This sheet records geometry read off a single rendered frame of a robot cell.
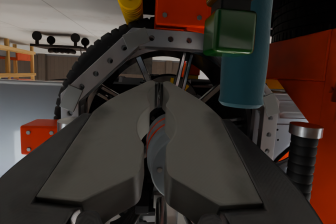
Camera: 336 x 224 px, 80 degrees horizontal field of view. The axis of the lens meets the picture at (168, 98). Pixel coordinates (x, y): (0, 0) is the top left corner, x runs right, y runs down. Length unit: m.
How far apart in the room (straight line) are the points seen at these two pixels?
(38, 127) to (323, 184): 0.82
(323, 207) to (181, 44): 0.66
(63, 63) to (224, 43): 11.23
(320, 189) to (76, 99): 0.76
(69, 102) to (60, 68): 10.91
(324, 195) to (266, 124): 0.33
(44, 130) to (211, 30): 0.45
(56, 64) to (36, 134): 10.97
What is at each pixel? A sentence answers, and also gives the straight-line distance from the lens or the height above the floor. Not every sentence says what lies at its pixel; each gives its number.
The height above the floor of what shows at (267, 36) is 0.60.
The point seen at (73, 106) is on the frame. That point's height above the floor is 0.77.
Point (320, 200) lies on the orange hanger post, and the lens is 0.85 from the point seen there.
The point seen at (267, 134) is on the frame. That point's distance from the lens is 0.62.
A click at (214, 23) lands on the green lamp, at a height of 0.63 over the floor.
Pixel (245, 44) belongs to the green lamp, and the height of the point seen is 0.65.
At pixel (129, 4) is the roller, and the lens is 0.52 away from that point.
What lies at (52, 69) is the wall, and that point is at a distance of 11.59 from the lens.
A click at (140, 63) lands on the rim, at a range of 0.59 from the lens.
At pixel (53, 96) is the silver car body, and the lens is 1.03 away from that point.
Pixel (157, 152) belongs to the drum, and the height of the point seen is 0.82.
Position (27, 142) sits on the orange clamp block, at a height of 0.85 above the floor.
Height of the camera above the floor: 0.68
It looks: 7 degrees up
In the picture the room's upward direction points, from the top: 177 degrees counter-clockwise
